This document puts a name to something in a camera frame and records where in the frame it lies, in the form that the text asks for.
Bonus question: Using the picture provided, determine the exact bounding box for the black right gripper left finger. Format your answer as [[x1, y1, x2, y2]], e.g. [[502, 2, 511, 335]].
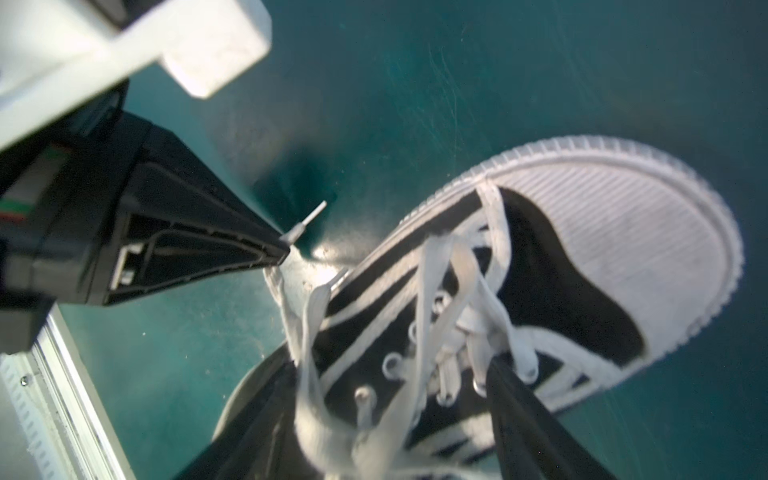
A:
[[176, 353, 300, 479]]

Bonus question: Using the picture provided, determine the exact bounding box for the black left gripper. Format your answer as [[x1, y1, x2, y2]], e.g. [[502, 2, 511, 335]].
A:
[[1, 80, 289, 354]]

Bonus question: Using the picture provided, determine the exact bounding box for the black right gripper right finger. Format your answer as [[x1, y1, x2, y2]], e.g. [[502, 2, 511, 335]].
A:
[[486, 356, 614, 479]]

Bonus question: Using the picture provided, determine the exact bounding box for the white shoelace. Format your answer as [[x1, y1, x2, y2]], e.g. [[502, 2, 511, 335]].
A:
[[263, 179, 625, 480]]

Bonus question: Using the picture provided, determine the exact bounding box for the black white canvas sneaker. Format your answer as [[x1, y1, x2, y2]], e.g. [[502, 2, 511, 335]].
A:
[[212, 134, 746, 480]]

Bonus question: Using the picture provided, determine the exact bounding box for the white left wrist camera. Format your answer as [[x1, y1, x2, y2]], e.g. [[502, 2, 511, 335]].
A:
[[1, 1, 273, 148]]

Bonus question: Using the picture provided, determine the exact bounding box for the aluminium front rail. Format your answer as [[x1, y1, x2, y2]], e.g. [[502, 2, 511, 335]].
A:
[[1, 305, 136, 479]]

